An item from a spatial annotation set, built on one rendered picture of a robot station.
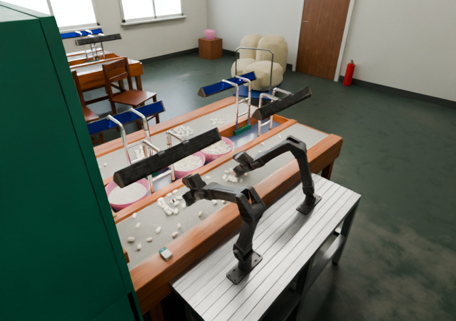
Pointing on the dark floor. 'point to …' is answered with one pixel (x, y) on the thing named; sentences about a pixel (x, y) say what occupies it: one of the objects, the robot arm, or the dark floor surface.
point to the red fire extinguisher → (349, 73)
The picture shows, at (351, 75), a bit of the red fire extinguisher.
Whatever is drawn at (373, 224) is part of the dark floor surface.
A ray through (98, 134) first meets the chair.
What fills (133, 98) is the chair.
